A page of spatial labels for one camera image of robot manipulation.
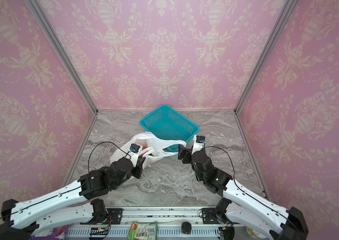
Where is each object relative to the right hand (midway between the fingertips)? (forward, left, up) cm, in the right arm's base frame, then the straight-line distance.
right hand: (186, 145), depth 75 cm
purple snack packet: (-32, +61, -19) cm, 71 cm away
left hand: (-7, +20, -1) cm, 21 cm away
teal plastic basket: (+35, +10, -21) cm, 42 cm away
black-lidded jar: (-32, +2, -21) cm, 38 cm away
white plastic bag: (-1, +17, +1) cm, 17 cm away
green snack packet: (-33, +22, -20) cm, 44 cm away
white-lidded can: (-35, -27, -18) cm, 48 cm away
